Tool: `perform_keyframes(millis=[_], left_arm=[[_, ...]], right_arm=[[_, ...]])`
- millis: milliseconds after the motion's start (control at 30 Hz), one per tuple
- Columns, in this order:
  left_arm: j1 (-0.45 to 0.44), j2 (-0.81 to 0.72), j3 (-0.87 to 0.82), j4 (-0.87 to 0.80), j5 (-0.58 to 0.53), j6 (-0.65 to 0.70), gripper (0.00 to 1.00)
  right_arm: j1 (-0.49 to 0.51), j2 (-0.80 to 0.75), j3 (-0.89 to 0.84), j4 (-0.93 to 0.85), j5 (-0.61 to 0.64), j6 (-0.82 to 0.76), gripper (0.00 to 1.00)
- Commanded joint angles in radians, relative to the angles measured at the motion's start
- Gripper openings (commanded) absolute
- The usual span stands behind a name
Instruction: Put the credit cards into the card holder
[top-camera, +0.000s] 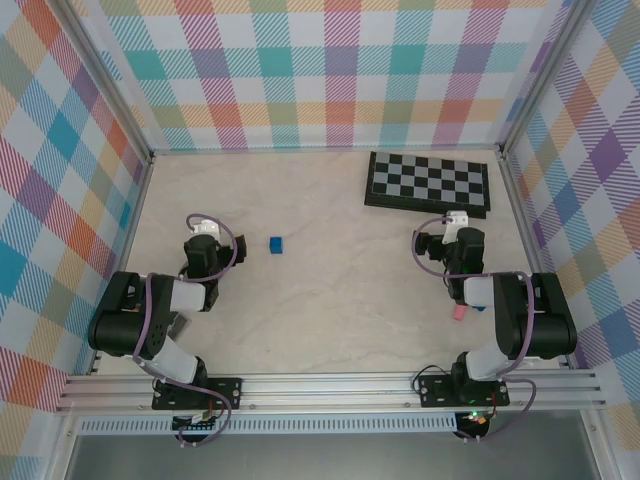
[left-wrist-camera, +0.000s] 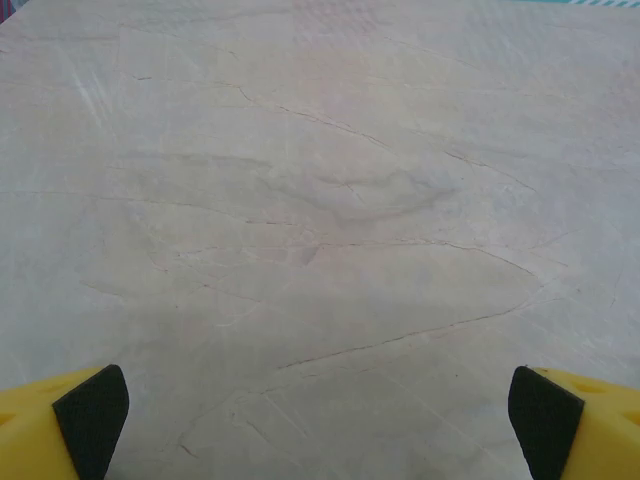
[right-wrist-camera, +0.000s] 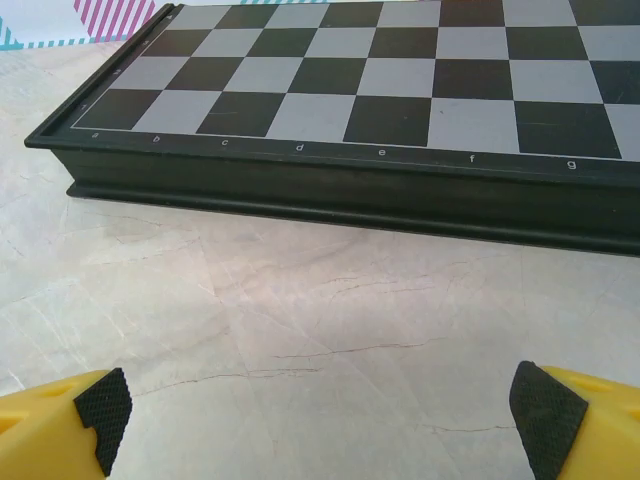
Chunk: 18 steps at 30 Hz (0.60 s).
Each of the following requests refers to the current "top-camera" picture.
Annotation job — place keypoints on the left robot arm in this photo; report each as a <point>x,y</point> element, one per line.
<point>125,320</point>

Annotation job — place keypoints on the blue cube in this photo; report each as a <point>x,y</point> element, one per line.
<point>276,245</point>

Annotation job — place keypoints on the black grey chess board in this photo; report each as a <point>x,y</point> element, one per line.
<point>425,182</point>

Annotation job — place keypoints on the pink toy microphone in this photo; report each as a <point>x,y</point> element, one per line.
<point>459,313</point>

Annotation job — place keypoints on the small circuit board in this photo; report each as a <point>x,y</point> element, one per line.
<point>477,419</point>
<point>197,425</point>

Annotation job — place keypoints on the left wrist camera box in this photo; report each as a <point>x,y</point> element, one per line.
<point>206,228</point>

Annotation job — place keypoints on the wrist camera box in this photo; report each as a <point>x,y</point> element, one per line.
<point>206,228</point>
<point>457,219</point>

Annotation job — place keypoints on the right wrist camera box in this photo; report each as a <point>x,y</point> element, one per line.
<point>457,219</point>

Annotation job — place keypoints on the aluminium table edge rail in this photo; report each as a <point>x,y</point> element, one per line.
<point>130,235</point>
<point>529,235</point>

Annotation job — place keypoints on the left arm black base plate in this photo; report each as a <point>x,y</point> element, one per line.
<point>230,392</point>

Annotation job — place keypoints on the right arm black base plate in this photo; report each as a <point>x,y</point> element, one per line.
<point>430,392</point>

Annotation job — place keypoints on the wide aluminium base rail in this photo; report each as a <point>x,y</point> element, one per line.
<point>325,392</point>

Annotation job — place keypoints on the aluminium frame post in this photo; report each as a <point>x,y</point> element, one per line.
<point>540,75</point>
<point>107,80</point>

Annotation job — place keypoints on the aluminium frame leg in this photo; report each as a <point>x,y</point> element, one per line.
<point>597,450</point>
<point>62,450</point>

